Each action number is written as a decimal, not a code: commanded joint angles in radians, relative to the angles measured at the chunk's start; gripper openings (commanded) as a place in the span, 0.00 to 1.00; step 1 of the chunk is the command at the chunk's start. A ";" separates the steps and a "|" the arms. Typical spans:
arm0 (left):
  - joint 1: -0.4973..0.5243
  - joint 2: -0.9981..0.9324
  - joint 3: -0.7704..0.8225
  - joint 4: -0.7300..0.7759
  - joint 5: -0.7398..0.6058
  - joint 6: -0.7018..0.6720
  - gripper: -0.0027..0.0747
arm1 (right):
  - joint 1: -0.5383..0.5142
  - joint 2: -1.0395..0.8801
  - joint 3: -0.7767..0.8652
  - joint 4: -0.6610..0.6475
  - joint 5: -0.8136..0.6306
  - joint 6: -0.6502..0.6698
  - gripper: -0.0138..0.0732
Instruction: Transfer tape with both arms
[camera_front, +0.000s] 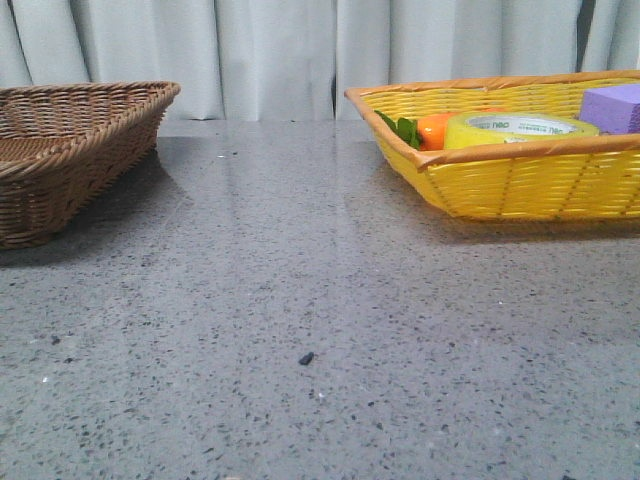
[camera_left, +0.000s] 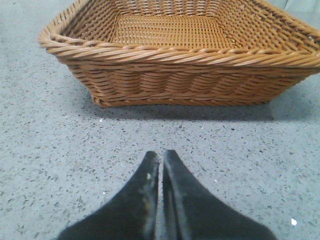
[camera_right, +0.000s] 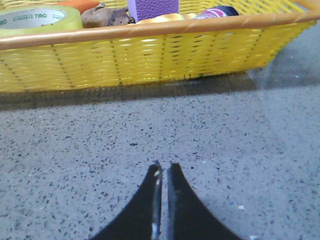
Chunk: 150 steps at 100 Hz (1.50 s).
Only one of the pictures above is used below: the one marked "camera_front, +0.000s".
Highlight brown wicker basket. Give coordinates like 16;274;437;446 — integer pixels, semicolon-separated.
1;81;181;250

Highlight orange toy carrot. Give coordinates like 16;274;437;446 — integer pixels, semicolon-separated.
374;106;506;152

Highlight yellow tape roll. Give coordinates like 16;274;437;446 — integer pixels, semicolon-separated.
443;111;600;149

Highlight white curtain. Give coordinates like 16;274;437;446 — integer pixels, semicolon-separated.
1;1;639;121

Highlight purple foam block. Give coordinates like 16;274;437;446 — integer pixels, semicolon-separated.
579;83;639;134

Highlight yellow woven basket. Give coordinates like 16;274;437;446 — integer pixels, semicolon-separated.
345;70;639;221

